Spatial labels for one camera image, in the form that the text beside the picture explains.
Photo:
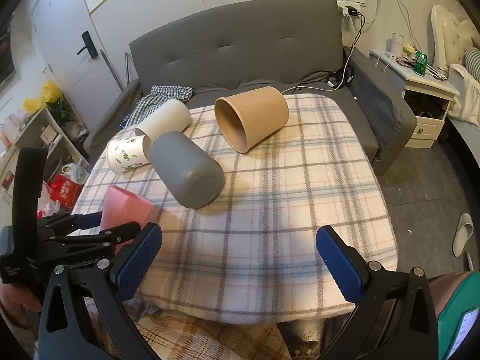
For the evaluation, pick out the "grey plastic cup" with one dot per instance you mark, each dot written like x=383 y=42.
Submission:
x=193 y=177

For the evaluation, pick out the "plaid table cloth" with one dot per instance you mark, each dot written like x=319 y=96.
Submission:
x=250 y=256

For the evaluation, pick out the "red gift bag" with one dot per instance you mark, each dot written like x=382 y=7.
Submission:
x=64 y=191

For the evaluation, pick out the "white door with black handle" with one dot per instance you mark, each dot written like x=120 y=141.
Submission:
x=71 y=49

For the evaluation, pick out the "pink hexagonal cup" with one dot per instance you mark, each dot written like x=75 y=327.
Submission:
x=121 y=207

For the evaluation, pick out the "left hand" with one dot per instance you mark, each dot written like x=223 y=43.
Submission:
x=16 y=300

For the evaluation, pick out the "wall mounted television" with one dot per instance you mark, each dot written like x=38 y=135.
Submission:
x=6 y=60

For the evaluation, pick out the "yellow plastic bag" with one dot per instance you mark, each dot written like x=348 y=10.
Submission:
x=50 y=93

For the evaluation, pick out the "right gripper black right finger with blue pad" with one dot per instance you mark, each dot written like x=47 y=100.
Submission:
x=394 y=314

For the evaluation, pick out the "white cup green leaf print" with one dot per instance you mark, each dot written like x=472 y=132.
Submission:
x=126 y=154

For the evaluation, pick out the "brown kraft paper cup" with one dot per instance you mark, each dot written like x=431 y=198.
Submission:
x=248 y=118

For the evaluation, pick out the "white slipper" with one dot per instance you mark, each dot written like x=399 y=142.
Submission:
x=464 y=230

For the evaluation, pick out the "white shelf cabinet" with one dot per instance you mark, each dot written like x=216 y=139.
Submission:
x=43 y=131

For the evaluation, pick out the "green bottle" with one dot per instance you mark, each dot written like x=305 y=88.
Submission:
x=420 y=63

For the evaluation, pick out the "checked striped cloth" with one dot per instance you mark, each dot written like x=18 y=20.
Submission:
x=155 y=99

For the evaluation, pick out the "plain white paper cup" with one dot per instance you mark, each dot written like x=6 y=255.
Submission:
x=172 y=116

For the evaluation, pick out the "white bedside cabinet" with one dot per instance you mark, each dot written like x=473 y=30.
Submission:
x=430 y=99

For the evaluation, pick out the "grey fabric sofa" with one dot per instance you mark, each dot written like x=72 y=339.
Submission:
x=291 y=45

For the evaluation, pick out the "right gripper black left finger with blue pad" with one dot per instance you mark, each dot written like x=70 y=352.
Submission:
x=66 y=330

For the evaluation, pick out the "cream upholstered headboard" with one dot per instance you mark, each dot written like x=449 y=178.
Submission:
x=452 y=37

